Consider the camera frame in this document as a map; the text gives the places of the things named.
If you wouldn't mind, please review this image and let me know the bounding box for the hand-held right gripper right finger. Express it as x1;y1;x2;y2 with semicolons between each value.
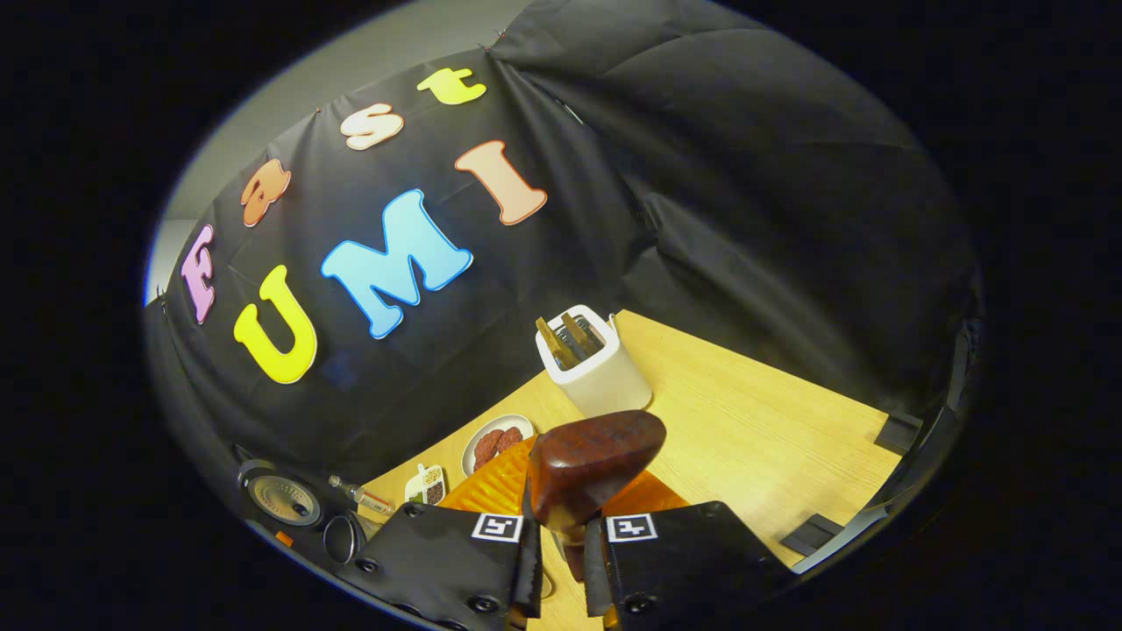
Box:
583;469;794;631

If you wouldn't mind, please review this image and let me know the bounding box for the white round plate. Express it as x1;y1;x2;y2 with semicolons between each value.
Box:
462;414;536;479

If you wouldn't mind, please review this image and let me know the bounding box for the brown toast slice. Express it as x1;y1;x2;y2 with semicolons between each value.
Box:
561;313;601;356
536;317;579;369

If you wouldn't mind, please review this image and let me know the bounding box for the white divided seasoning dish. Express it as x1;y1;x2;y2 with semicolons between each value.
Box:
405;464;448;507

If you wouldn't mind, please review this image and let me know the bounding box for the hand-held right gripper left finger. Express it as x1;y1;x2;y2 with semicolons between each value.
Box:
337;436;544;631

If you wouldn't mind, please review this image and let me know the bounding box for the dark lidded rice cooker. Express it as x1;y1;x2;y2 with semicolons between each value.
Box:
232;456;387;571

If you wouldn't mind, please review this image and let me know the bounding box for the small glass bottle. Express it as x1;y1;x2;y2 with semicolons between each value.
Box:
329;475;395;516

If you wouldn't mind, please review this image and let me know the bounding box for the black backdrop cloth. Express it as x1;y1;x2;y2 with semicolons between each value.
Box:
145;0;983;492

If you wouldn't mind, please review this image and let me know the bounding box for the white toaster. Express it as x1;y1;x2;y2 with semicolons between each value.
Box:
535;304;654;420

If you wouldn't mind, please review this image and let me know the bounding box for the black table clamp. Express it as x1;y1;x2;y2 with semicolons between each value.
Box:
780;514;844;557
874;414;924;455

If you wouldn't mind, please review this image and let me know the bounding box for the brown wooden spoon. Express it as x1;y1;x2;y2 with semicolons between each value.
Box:
526;410;667;584

